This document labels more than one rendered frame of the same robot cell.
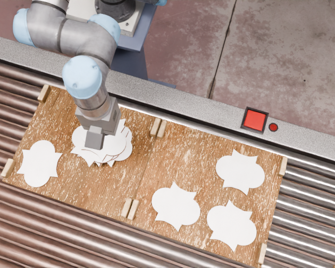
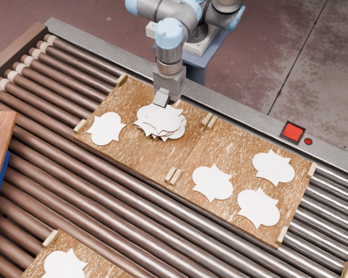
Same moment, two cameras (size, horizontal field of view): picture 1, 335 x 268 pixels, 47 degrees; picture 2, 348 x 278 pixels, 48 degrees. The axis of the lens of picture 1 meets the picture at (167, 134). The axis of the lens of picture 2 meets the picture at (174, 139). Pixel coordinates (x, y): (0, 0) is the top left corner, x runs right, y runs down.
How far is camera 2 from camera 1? 0.42 m
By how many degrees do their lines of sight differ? 13
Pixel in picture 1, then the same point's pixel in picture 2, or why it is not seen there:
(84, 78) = (172, 31)
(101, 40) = (188, 14)
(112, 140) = (169, 120)
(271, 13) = (321, 85)
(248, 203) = (275, 193)
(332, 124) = not seen: outside the picture
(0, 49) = (94, 44)
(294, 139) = (326, 154)
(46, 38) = (148, 7)
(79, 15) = not seen: hidden behind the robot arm
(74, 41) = (168, 12)
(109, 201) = (156, 168)
